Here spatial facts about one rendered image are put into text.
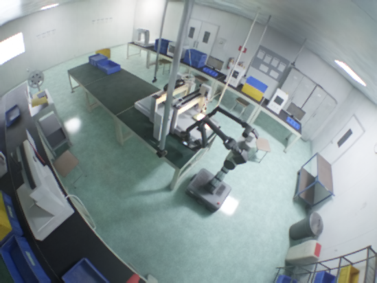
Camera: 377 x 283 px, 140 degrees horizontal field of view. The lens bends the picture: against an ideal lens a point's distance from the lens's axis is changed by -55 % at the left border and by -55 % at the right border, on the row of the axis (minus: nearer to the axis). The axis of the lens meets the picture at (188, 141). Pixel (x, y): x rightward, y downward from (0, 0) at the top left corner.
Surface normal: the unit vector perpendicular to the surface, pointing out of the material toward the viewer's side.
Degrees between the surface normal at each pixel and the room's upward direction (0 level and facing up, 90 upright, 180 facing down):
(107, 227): 0
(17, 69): 90
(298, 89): 90
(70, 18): 90
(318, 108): 90
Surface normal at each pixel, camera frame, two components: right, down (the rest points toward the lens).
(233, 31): -0.58, 0.52
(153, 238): 0.22, -0.65
